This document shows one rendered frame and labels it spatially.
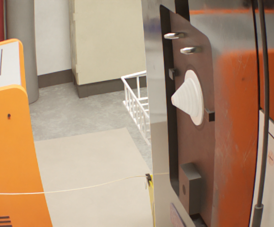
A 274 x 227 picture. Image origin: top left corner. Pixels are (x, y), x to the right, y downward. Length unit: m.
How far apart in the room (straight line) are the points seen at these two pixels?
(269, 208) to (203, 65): 0.22
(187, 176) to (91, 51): 3.16
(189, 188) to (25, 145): 0.41
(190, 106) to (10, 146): 0.45
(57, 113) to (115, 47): 0.57
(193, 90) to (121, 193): 0.82
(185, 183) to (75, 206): 0.73
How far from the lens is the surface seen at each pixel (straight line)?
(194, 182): 0.70
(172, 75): 0.72
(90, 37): 3.80
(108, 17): 3.79
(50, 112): 3.79
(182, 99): 0.66
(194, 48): 0.62
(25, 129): 1.01
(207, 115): 0.61
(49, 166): 1.61
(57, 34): 4.14
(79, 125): 3.56
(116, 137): 1.73
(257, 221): 0.47
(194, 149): 0.71
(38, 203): 1.08
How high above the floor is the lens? 1.46
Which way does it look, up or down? 24 degrees down
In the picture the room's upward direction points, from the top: 4 degrees counter-clockwise
